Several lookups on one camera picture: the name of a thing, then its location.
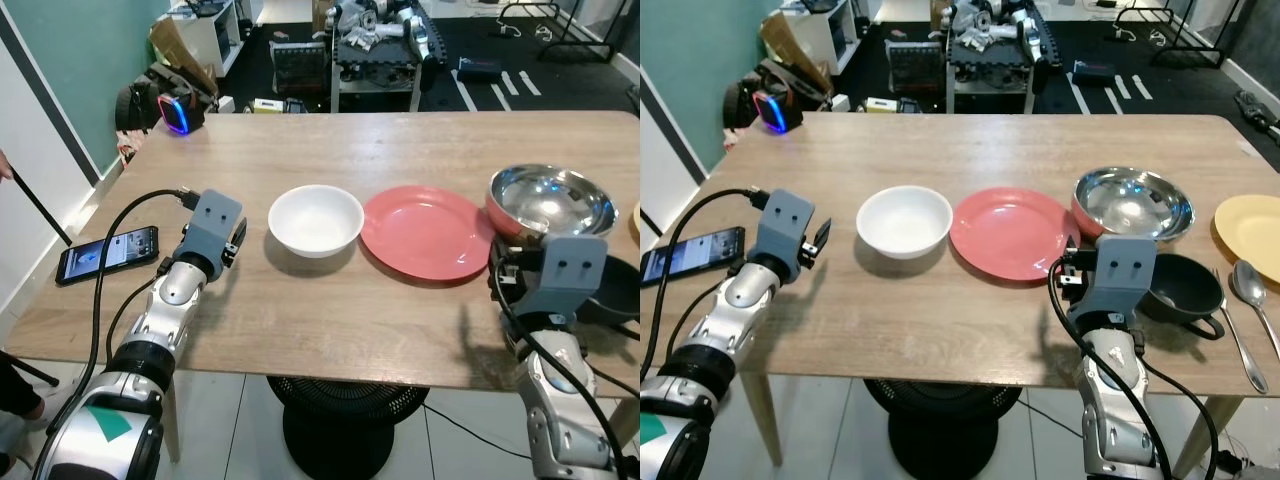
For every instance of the white bowl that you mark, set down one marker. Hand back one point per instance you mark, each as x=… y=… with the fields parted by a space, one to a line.
x=905 y=222
x=316 y=220

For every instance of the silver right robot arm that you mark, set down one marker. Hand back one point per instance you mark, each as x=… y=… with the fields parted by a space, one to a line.
x=1115 y=400
x=560 y=400

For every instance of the pink plate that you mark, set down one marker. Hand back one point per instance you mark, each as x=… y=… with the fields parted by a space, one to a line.
x=425 y=232
x=1012 y=235

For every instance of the shiny steel bowl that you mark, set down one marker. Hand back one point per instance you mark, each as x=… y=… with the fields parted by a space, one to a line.
x=550 y=200
x=1133 y=200

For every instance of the black cup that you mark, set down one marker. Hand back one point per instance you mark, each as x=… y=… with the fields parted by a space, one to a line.
x=1180 y=290
x=615 y=290

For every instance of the black smartphone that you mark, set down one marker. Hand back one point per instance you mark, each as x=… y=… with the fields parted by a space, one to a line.
x=695 y=252
x=108 y=252

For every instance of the small white box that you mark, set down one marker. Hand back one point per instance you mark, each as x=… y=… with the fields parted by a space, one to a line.
x=840 y=103
x=226 y=104

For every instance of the small yellow box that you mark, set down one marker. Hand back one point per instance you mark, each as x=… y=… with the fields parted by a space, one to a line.
x=882 y=105
x=268 y=105

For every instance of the silver spoon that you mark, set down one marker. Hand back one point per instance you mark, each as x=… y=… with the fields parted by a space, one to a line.
x=1250 y=280

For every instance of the silver fork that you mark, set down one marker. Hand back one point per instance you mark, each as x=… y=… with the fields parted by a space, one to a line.
x=1240 y=340

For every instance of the black crate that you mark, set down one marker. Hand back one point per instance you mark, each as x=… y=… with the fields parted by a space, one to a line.
x=915 y=68
x=298 y=68

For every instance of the wooden table leg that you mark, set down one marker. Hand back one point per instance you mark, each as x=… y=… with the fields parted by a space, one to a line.
x=1205 y=435
x=625 y=420
x=765 y=420
x=170 y=420

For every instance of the brown cardboard box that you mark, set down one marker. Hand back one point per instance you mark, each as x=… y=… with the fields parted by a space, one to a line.
x=790 y=45
x=180 y=50

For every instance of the dark blue box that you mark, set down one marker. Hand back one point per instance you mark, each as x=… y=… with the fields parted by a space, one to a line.
x=480 y=70
x=1095 y=72

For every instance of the thin black stick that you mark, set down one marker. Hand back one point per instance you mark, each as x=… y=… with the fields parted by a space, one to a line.
x=40 y=215

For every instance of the black floor fan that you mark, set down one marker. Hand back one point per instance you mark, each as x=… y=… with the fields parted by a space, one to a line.
x=345 y=430
x=945 y=430

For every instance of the white shelf unit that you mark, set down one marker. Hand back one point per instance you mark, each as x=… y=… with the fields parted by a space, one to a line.
x=830 y=30
x=215 y=35

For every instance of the cart with robot parts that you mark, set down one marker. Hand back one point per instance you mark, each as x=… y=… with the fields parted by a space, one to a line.
x=995 y=55
x=380 y=55

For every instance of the black handheld tool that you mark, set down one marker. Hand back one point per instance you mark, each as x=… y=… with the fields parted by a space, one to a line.
x=1260 y=108

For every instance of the black metal rack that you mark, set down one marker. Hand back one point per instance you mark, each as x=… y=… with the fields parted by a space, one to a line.
x=560 y=25
x=1165 y=25

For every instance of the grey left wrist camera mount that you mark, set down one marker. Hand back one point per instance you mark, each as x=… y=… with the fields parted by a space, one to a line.
x=215 y=225
x=787 y=225

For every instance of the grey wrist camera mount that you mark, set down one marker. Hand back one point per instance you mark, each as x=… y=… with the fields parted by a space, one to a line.
x=215 y=225
x=562 y=278
x=787 y=225
x=1120 y=275

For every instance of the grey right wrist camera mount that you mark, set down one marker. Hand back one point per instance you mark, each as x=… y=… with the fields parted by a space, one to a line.
x=1120 y=275
x=562 y=278

